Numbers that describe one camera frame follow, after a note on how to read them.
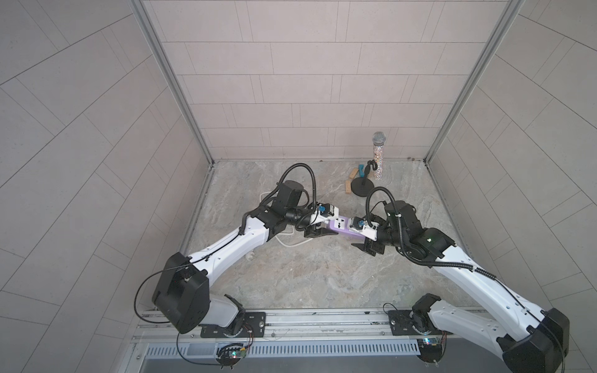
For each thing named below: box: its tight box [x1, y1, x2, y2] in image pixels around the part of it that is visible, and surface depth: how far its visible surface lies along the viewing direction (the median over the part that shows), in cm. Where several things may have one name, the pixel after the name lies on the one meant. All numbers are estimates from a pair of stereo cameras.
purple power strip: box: [329, 215, 366, 240], surface depth 69 cm
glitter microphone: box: [371, 130, 387, 181], surface depth 87 cm
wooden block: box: [345, 167, 360, 195], surface depth 110 cm
